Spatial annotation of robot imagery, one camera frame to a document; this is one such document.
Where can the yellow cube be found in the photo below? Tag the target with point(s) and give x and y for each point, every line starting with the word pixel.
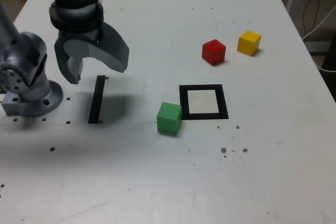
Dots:
pixel 248 43

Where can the black tape square outline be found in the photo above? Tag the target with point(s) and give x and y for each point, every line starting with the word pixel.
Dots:
pixel 183 103

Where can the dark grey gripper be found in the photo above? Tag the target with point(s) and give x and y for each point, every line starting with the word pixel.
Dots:
pixel 78 36

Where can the black tape strip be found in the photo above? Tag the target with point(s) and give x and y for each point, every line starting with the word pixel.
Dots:
pixel 96 99

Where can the green cube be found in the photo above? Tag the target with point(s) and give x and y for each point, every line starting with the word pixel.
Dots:
pixel 169 119

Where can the red cube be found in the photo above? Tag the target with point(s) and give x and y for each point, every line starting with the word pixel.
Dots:
pixel 214 52

